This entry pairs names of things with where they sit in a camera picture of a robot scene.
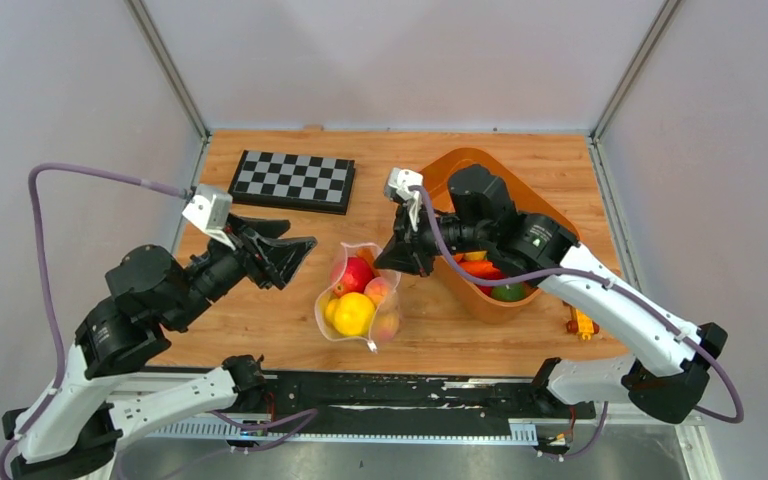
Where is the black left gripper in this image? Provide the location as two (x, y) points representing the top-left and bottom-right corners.
(170, 211), (323, 329)

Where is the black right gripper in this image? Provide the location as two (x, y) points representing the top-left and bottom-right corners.
(373, 200), (491, 279)

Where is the orange plastic basket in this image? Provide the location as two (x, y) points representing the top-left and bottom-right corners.
(420, 147), (581, 324)

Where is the red toy apple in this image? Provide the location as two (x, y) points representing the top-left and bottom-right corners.
(330, 256), (376, 298)

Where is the clear zip top bag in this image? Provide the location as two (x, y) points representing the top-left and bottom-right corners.
(314, 242), (402, 353)

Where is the pink toy peach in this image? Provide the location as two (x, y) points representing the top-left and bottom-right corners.
(363, 277), (393, 307)

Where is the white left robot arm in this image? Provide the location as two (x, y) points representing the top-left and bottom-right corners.
(0, 215), (317, 479)

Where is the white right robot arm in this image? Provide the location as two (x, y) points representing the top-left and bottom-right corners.
(375, 164), (728, 424)

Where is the small yellow toy fruit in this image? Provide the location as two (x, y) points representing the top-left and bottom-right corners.
(463, 251), (487, 262)

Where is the red toy chili pepper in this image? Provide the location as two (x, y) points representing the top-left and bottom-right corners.
(459, 260), (506, 280)

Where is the black white checkerboard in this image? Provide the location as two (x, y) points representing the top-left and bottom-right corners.
(228, 150), (356, 215)

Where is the green toy lime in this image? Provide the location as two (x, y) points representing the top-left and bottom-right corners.
(490, 283), (529, 303)

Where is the yellow brick toy car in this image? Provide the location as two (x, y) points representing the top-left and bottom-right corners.
(565, 307), (601, 341)

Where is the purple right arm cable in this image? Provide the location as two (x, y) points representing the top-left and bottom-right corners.
(410, 185), (746, 425)

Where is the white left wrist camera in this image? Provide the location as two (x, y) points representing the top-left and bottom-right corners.
(182, 184), (235, 250)

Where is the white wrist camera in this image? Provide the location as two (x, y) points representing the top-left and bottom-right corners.
(182, 184), (235, 250)
(384, 167), (423, 231)

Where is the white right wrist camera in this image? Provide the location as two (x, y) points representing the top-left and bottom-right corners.
(384, 167), (423, 231)

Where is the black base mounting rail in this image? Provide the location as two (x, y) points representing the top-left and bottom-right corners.
(201, 369), (597, 439)

